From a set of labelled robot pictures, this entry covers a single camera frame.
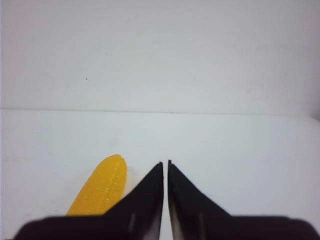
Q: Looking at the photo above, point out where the yellow plastic corn cob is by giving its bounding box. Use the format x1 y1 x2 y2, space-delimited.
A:
66 154 127 216

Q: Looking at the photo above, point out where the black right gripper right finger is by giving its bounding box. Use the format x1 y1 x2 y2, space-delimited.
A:
167 161 320 240

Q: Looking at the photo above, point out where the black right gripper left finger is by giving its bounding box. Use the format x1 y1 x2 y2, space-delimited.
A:
14 162 164 240

